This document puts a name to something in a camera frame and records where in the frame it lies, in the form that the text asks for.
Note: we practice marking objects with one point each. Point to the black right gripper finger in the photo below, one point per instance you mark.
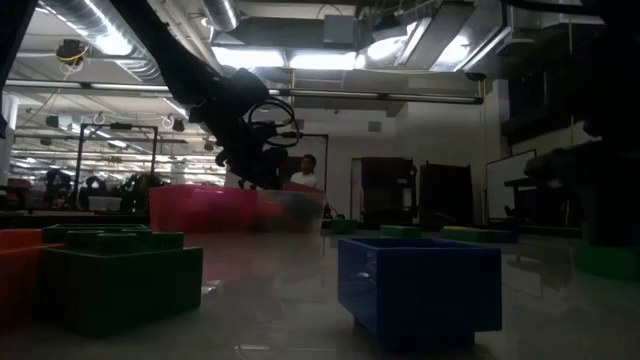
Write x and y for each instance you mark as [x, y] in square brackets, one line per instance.
[612, 222]

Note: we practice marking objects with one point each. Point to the grey ceiling box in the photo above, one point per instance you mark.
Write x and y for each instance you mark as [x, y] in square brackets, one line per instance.
[339, 29]

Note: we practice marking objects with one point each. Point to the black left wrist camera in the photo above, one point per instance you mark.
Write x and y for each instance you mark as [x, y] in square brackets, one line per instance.
[250, 87]

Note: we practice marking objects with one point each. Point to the white pillar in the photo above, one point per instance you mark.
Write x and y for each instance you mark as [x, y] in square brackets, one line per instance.
[10, 150]

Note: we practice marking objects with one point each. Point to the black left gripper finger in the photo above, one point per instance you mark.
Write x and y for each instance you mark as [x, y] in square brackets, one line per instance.
[260, 182]

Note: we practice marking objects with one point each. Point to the grey ceiling pipe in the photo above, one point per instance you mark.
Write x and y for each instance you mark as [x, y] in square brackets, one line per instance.
[350, 95]

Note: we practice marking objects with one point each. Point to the dark desk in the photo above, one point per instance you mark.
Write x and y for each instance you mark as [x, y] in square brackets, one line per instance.
[520, 200]

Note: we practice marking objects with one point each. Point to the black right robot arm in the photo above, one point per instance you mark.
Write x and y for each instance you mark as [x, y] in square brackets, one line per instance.
[615, 75]

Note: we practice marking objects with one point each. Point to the grey wall vent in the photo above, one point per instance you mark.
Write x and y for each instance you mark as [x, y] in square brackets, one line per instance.
[375, 126]

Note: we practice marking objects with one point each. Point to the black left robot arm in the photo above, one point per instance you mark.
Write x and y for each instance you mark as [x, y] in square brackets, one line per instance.
[170, 60]

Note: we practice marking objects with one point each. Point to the large silver ceiling duct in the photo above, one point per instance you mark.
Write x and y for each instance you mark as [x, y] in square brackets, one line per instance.
[85, 20]

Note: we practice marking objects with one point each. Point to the whiteboard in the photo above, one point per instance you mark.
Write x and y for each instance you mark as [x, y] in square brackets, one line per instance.
[507, 175]

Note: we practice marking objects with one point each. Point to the ceiling light panel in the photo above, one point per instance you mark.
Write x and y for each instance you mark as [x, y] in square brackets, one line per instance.
[247, 57]
[320, 61]

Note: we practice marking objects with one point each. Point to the white container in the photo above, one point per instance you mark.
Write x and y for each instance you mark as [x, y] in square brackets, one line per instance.
[105, 203]

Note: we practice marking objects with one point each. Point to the green long toy block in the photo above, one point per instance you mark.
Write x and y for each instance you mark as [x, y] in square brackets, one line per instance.
[52, 235]
[401, 231]

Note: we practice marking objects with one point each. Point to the silver round ceiling duct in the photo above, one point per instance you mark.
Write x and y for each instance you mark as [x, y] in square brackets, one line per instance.
[222, 12]

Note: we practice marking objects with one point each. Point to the blue small toy block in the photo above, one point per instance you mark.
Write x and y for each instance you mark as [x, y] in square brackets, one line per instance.
[415, 300]

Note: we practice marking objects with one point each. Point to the person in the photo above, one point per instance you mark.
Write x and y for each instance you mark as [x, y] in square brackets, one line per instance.
[304, 179]

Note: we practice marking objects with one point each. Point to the white ceiling duct box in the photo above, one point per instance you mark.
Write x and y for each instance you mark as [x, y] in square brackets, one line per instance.
[555, 17]

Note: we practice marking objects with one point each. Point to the dark ceiling camera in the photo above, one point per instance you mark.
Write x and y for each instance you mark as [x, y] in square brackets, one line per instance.
[475, 76]

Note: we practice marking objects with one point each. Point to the black background robot arm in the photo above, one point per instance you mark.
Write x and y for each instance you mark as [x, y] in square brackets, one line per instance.
[140, 192]
[57, 182]

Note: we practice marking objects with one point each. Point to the red background object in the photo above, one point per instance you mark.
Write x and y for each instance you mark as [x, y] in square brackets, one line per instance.
[17, 187]

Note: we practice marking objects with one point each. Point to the pink plastic bin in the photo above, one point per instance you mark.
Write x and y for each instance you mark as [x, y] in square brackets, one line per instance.
[200, 210]

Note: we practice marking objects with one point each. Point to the dark cabinet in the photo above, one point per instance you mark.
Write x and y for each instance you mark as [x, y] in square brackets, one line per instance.
[445, 192]
[387, 190]

